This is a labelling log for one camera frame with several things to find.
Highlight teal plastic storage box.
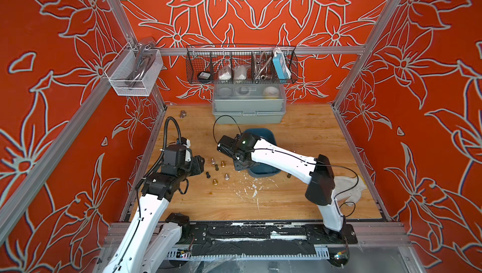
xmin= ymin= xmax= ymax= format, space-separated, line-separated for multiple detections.
xmin=242 ymin=127 xmax=281 ymax=178

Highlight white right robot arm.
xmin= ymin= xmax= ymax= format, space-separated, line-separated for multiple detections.
xmin=217 ymin=132 xmax=348 ymax=232

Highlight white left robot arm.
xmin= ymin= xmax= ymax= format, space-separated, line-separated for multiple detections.
xmin=104 ymin=117 xmax=205 ymax=272

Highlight blue white box in basket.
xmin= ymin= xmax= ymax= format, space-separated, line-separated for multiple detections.
xmin=272 ymin=47 xmax=291 ymax=80

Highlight grey plastic lidded container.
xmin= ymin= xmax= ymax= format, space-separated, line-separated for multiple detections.
xmin=212 ymin=84 xmax=287 ymax=125

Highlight small metal piece far corner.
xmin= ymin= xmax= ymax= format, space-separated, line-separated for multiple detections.
xmin=179 ymin=110 xmax=187 ymax=119

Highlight metal tongs in basket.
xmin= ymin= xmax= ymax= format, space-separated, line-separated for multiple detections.
xmin=252 ymin=51 xmax=272 ymax=81

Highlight white cloth on table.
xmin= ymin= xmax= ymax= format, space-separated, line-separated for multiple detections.
xmin=335 ymin=176 xmax=367 ymax=203

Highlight black wire wall basket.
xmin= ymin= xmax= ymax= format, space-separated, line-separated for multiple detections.
xmin=186 ymin=44 xmax=299 ymax=85

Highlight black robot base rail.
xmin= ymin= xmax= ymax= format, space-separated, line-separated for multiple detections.
xmin=166 ymin=222 xmax=358 ymax=261

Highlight white mesh wall basket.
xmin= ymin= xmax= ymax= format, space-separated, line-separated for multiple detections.
xmin=104 ymin=48 xmax=163 ymax=97

